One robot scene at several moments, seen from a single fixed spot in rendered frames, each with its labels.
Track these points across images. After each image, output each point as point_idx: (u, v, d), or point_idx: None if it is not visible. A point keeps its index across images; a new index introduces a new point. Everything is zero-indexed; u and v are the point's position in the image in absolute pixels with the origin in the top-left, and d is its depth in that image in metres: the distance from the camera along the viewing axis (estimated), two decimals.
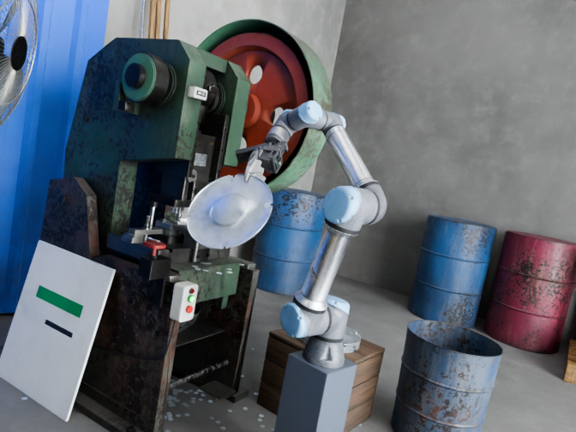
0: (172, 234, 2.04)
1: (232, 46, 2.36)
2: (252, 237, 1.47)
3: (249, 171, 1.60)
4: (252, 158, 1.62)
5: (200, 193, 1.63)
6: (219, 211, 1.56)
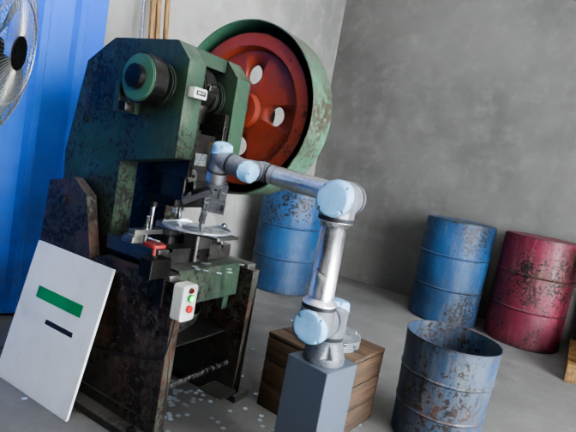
0: (172, 234, 2.04)
1: None
2: (221, 235, 1.97)
3: (204, 227, 1.88)
4: (205, 219, 1.84)
5: (169, 220, 2.10)
6: (189, 225, 2.04)
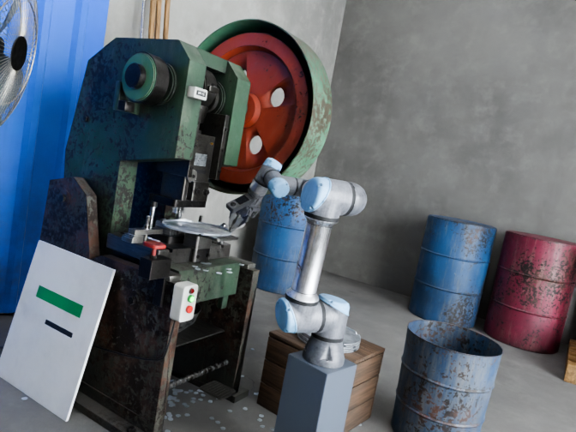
0: (172, 234, 2.04)
1: (278, 156, 2.23)
2: (175, 219, 2.14)
3: (237, 229, 2.09)
4: (244, 223, 2.06)
5: (226, 235, 2.00)
6: (205, 227, 2.06)
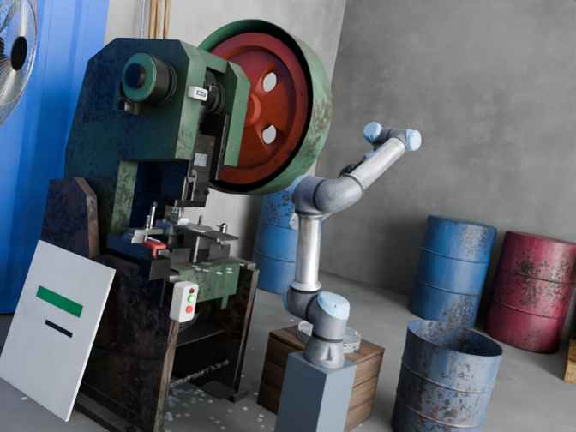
0: (172, 234, 2.04)
1: (225, 171, 2.39)
2: None
3: None
4: (340, 173, 2.10)
5: None
6: None
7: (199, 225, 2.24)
